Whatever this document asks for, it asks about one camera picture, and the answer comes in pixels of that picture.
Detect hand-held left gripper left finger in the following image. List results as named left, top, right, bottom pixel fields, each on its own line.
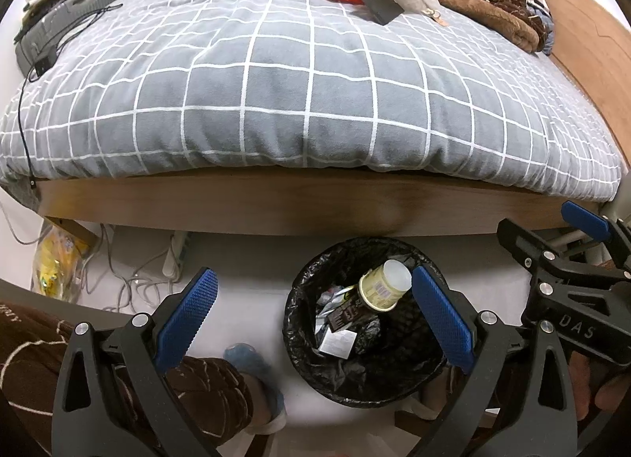
left=52, top=267, right=218, bottom=457

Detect trash bin with black bag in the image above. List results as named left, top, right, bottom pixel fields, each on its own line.
left=283, top=237, right=452, bottom=406

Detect wrappers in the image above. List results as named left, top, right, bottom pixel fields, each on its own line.
left=328, top=284, right=375, bottom=334

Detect black cable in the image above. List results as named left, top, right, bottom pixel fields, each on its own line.
left=17, top=4, right=124, bottom=192

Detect black packet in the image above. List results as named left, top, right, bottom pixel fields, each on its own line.
left=356, top=0, right=406, bottom=26

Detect grey tool case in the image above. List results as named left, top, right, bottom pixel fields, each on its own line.
left=15, top=0, right=121, bottom=76

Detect black charger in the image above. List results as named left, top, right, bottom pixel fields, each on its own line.
left=30, top=50, right=57, bottom=76

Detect fuzzy blue slipper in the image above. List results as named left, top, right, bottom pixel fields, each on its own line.
left=224, top=343, right=287, bottom=434

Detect wooden bed frame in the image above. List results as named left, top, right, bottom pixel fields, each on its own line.
left=34, top=0, right=631, bottom=241

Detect grey checked quilt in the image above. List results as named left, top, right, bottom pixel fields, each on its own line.
left=0, top=0, right=623, bottom=204

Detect white cables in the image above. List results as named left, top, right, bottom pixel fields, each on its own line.
left=74, top=225, right=188, bottom=315

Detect small grey box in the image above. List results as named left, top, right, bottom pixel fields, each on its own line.
left=318, top=330, right=358, bottom=358

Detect grey metal bed bracket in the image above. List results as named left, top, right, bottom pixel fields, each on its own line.
left=557, top=230, right=602, bottom=261

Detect person's right hand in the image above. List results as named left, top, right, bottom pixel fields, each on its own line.
left=567, top=353, right=629, bottom=421

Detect yellow plastic bag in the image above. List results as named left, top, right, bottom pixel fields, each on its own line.
left=32, top=220, right=94, bottom=302

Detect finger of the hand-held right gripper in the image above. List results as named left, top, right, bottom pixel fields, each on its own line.
left=562, top=201, right=631, bottom=270
left=497, top=219, right=631, bottom=354

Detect small keyring tag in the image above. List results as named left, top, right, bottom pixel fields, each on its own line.
left=421, top=6, right=450, bottom=28

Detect dark brown patterned pajama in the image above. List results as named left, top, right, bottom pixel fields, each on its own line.
left=498, top=0, right=554, bottom=54

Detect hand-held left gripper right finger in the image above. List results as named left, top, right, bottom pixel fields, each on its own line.
left=411, top=266, right=580, bottom=457

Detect yellow paper cup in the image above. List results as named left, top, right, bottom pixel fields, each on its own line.
left=358, top=259, right=412, bottom=312

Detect white power strip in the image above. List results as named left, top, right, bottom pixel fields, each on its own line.
left=162, top=233, right=190, bottom=280

